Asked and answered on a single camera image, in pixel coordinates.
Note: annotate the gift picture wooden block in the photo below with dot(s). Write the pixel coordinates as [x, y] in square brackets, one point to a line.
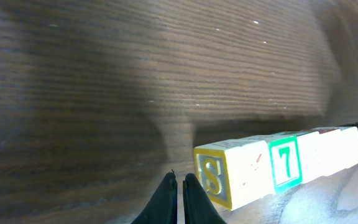
[313, 145]

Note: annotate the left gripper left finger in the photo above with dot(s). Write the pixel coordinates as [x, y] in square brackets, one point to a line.
[162, 206]

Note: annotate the green number 7 block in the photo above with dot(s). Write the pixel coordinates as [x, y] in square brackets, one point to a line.
[285, 159]

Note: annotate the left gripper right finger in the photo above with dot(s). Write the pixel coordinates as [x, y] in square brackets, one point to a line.
[198, 208]

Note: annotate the plain front wooden block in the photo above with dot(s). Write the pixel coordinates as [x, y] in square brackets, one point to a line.
[234, 172]

